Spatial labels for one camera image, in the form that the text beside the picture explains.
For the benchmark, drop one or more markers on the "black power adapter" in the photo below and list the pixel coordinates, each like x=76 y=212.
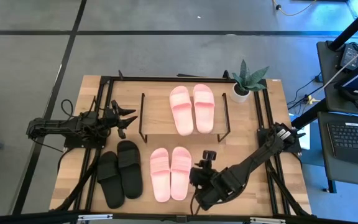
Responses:
x=349 y=56

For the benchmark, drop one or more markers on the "black frame clamp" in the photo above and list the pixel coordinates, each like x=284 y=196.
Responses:
x=120 y=75
x=225 y=74

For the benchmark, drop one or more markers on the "pink rubber slide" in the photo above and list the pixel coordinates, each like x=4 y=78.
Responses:
x=204 y=118
x=180 y=186
x=181 y=118
x=160 y=186

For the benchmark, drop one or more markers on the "silver metal bracket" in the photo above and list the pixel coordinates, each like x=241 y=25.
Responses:
x=267 y=220
x=95 y=217

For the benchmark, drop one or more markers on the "black rubber slide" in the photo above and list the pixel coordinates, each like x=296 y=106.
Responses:
x=130 y=183
x=110 y=193

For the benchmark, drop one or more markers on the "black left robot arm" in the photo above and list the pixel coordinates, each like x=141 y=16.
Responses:
x=57 y=126

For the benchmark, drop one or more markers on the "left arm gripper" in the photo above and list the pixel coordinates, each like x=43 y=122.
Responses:
x=112 y=119

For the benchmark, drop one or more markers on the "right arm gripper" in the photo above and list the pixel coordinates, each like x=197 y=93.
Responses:
x=201 y=174

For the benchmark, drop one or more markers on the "green plant in white pot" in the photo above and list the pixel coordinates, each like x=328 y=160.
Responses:
x=239 y=95

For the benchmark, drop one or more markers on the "wooden shelf black metal frame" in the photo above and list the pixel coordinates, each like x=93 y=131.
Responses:
x=157 y=115

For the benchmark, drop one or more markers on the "black diagonal pole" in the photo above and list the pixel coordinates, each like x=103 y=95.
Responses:
x=353 y=25
x=309 y=115

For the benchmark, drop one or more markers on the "black keyboard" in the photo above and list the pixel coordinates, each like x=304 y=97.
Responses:
x=353 y=143

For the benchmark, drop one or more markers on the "dark grey desk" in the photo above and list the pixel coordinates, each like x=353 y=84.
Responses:
x=328 y=62
x=346 y=177

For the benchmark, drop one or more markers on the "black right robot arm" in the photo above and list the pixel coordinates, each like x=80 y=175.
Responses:
x=253 y=155

